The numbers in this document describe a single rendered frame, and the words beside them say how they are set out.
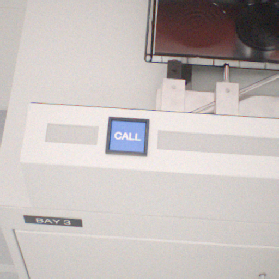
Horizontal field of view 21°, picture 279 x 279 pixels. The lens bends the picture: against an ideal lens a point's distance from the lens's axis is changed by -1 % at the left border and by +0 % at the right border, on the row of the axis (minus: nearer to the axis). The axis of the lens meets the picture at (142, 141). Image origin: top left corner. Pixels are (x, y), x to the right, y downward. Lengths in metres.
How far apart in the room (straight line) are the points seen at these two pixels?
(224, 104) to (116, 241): 0.29
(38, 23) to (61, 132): 0.33
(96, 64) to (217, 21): 0.21
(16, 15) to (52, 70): 0.52
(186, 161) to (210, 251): 0.27
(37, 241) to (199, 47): 0.41
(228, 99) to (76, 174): 0.26
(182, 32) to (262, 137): 0.25
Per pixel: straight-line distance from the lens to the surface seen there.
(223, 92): 1.10
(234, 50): 1.16
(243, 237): 1.16
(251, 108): 1.13
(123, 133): 0.99
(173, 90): 1.10
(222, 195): 1.03
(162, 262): 1.27
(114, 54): 1.24
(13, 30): 1.78
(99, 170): 0.98
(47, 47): 1.26
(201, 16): 1.20
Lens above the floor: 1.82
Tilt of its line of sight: 60 degrees down
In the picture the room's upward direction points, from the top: 3 degrees clockwise
